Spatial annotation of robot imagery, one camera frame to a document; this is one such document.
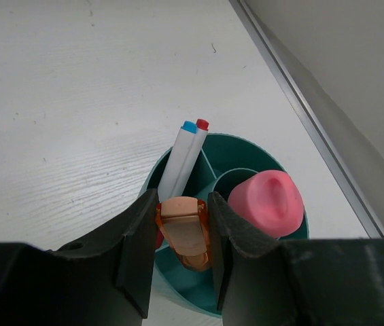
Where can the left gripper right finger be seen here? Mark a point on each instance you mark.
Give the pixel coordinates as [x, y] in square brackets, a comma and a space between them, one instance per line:
[333, 281]

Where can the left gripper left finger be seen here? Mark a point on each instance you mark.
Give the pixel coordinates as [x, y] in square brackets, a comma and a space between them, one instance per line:
[101, 278]

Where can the pink glue stick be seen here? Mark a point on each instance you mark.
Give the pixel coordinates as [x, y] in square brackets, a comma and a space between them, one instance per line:
[270, 201]

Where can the orange correction tape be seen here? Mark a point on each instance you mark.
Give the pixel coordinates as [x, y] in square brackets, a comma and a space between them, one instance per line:
[184, 223]

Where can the blue capped marker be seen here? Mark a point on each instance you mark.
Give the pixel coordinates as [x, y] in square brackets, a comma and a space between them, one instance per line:
[176, 160]

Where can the red capped marker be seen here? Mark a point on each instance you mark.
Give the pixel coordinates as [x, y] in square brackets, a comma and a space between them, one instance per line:
[202, 128]

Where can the teal round organizer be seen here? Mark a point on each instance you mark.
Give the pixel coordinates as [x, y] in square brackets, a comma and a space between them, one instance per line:
[232, 163]

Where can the aluminium rail right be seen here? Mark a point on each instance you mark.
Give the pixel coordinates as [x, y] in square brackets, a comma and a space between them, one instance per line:
[339, 170]

